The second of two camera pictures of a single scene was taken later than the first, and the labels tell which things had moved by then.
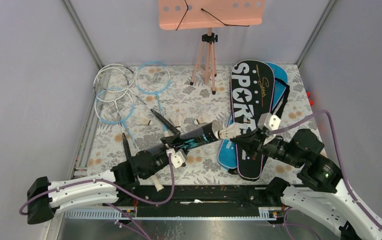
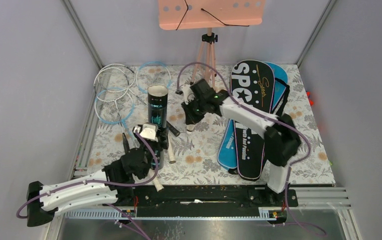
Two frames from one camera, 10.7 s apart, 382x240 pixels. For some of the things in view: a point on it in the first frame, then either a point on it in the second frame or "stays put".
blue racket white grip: x=154 y=77 stays put
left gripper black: x=167 y=144 → x=163 y=144
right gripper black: x=250 y=140 → x=191 y=118
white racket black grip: x=117 y=79 stays put
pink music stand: x=180 y=15 stays put
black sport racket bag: x=252 y=88 stays put
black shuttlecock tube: x=207 y=133 → x=157 y=96
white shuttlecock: x=177 y=121 → x=189 y=127
